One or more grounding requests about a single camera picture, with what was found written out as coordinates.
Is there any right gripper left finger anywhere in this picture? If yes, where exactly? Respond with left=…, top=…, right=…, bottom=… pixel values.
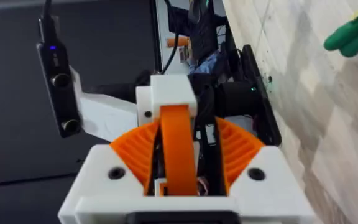
left=57, top=120, right=162, bottom=224

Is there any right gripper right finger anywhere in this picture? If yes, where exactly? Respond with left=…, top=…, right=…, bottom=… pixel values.
left=215, top=116, right=317, bottom=224

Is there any green toy vegetable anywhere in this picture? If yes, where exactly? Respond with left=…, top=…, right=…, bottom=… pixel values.
left=323, top=2, right=358, bottom=58

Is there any blue cloth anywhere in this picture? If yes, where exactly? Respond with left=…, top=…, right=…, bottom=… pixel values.
left=187, top=50, right=222, bottom=75

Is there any black upright wrist plate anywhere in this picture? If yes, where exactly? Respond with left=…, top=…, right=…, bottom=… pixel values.
left=240, top=44, right=283, bottom=147

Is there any orange cylinder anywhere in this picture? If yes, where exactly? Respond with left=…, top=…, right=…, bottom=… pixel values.
left=166, top=36, right=190, bottom=49

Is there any black cable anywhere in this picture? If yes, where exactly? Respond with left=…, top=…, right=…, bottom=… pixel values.
left=160, top=0, right=180, bottom=75

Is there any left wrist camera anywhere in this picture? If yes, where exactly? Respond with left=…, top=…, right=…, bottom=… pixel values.
left=36, top=15, right=83, bottom=138

